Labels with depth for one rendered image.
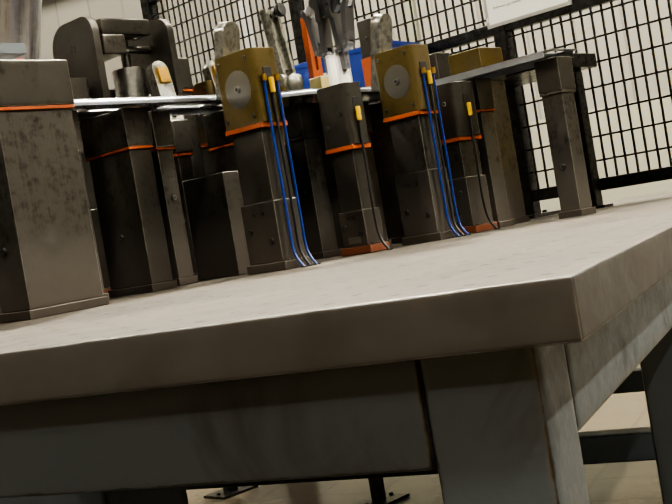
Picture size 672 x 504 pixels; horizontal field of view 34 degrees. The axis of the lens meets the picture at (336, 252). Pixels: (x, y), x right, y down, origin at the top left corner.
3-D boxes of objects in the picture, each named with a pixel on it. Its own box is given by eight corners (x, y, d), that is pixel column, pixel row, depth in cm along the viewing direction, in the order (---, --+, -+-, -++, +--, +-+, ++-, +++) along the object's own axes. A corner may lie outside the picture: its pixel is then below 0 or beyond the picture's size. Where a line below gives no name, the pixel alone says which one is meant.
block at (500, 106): (507, 225, 223) (478, 46, 222) (475, 230, 228) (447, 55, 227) (530, 220, 228) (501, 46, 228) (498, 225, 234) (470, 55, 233)
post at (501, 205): (500, 227, 211) (475, 77, 211) (479, 231, 215) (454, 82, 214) (515, 225, 215) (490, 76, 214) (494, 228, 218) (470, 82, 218)
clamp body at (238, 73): (298, 271, 169) (259, 42, 168) (246, 278, 177) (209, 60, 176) (328, 265, 173) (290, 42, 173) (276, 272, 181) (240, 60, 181)
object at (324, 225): (324, 258, 205) (298, 102, 204) (305, 261, 208) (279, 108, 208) (342, 254, 208) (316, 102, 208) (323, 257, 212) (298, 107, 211)
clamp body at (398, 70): (453, 240, 192) (420, 40, 191) (401, 248, 200) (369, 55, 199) (476, 236, 196) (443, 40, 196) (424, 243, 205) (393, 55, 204)
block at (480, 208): (489, 233, 202) (463, 78, 201) (438, 240, 210) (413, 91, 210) (511, 228, 207) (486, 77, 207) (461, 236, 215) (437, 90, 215)
